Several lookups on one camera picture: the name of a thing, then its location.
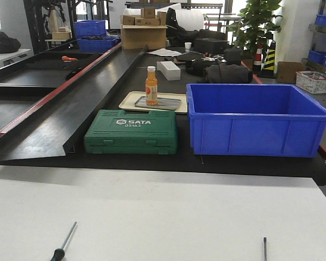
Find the striped traffic cone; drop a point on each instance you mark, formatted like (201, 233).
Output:
(269, 64)

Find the potted green plant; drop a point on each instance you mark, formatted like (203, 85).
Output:
(256, 26)

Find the large blue plastic bin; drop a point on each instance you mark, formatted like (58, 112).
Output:
(254, 120)

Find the green black cross screwdriver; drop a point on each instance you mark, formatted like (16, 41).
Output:
(59, 253)

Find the large cardboard box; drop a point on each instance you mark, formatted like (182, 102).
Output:
(133, 37)

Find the green SATA tool case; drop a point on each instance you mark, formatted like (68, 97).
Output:
(117, 132)

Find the white paper cup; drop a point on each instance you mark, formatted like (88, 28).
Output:
(188, 46)

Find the small grey metal tray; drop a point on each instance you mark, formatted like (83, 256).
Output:
(163, 103)

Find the dark cloth pile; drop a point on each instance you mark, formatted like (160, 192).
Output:
(226, 74)

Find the orange juice bottle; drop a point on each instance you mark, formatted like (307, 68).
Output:
(151, 86)

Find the black angled guide rail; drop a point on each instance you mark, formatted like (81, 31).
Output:
(53, 125)

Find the white foam block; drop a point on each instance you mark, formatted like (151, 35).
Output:
(169, 69)

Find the blue crate on conveyor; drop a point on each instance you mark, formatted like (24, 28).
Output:
(97, 44)

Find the beige plastic tray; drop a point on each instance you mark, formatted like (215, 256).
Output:
(131, 98)

